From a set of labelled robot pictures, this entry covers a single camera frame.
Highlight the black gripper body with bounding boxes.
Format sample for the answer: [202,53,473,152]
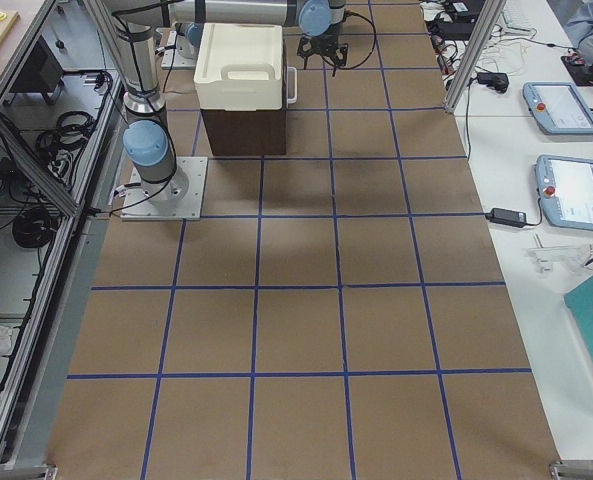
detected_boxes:
[297,34,348,56]

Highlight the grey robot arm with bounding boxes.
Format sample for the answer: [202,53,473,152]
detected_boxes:
[103,1,344,201]
[175,23,204,61]

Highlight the dark brown drawer cabinet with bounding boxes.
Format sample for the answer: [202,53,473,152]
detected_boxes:
[201,59,287,157]

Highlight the cream plastic storage box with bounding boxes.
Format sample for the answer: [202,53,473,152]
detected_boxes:
[194,23,283,111]

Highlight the far blue teach pendant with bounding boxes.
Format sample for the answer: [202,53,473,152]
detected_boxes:
[522,82,593,135]

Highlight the blue teach pendant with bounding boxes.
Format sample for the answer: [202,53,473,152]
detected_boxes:
[522,82,593,135]
[535,155,593,231]

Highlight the black power adapter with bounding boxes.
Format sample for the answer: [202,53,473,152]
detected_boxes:
[485,207,528,228]

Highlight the near blue teach pendant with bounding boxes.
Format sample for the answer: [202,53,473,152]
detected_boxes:
[535,155,593,231]

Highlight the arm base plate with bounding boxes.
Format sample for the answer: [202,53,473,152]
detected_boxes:
[161,31,198,70]
[120,156,208,221]

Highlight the aluminium frame post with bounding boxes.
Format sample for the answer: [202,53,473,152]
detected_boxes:
[443,0,505,114]

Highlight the clear acrylic bracket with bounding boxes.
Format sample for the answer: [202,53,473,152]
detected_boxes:
[528,234,593,274]

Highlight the coiled black cables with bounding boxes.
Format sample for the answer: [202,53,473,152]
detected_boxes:
[11,69,115,251]

